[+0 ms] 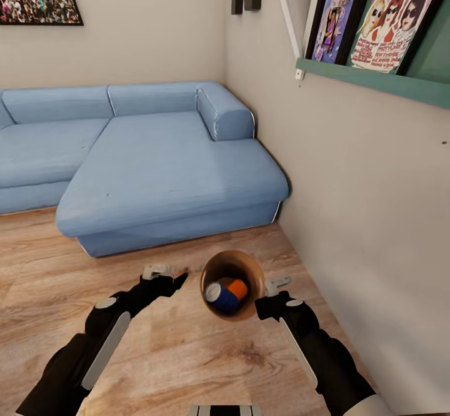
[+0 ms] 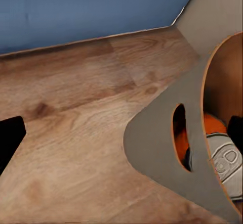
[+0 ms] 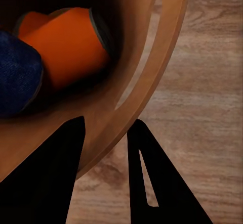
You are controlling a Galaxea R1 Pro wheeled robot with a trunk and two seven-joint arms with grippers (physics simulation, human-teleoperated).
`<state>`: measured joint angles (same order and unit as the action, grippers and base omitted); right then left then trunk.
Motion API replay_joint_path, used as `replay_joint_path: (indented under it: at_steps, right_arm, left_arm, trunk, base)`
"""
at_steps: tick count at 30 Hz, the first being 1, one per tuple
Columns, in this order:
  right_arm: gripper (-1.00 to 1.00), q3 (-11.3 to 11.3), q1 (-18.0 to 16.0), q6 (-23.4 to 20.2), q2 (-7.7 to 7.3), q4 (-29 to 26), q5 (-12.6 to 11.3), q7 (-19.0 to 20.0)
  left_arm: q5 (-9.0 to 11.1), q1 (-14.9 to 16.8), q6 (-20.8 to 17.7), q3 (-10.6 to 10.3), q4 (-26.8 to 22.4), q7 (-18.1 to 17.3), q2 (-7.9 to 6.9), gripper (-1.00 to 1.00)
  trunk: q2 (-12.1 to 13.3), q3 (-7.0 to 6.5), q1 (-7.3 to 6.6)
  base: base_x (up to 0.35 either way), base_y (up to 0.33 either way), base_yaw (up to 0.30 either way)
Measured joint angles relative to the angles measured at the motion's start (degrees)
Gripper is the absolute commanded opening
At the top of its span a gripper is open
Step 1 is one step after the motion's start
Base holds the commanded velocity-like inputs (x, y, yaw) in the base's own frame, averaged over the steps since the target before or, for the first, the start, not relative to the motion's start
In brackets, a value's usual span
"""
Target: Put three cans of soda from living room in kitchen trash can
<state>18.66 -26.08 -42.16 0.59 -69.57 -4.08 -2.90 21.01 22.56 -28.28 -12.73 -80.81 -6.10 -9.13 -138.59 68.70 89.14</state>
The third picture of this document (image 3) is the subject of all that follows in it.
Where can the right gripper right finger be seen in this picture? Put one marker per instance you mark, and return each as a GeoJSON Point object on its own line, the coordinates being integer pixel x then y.
{"type": "Point", "coordinates": [177, 204]}

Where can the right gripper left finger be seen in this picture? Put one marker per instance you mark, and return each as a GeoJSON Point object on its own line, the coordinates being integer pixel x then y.
{"type": "Point", "coordinates": [39, 190]}

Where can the trash can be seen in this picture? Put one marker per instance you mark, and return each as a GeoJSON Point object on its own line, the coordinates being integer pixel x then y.
{"type": "Point", "coordinates": [94, 98]}

